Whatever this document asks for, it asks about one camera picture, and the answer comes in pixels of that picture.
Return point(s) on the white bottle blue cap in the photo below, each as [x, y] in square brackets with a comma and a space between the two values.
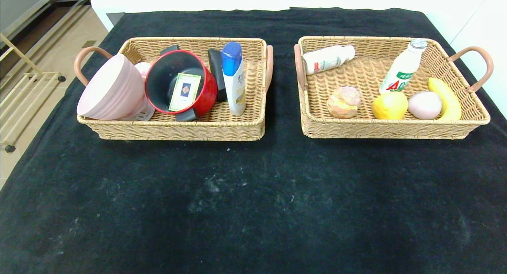
[233, 84]

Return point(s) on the gold bordered card box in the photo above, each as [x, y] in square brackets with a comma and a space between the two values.
[184, 92]

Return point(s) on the toy cream puff bun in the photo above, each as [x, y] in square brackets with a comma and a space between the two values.
[344, 102]

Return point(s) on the yellow lemon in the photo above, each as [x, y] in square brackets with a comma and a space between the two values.
[390, 105]

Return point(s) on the pink bowl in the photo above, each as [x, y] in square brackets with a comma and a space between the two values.
[113, 88]

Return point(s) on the white milk bottle silver cap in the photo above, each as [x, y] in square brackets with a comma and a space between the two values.
[402, 70]

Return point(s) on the black soft pouch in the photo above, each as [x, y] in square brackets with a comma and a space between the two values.
[217, 70]

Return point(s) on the dark table cloth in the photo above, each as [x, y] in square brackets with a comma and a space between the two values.
[257, 206]

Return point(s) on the white bottle red green label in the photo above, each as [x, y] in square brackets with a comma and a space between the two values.
[326, 59]

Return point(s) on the white plastic soap dish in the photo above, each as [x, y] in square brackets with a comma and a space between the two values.
[143, 115]

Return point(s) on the small pink lotion bottle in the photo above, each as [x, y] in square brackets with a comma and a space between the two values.
[142, 69]

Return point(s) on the pale pink toy egg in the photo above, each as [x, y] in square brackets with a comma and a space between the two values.
[424, 105]

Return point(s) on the white table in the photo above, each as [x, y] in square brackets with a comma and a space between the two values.
[115, 0]

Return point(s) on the yellow toy banana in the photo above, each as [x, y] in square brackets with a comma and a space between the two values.
[449, 103]

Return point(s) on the white cabinet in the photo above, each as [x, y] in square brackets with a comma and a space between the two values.
[475, 28]

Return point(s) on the beige metal rack on wheels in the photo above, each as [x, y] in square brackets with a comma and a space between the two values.
[20, 54]

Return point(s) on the grey metal shelf frame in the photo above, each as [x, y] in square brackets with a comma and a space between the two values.
[20, 4]

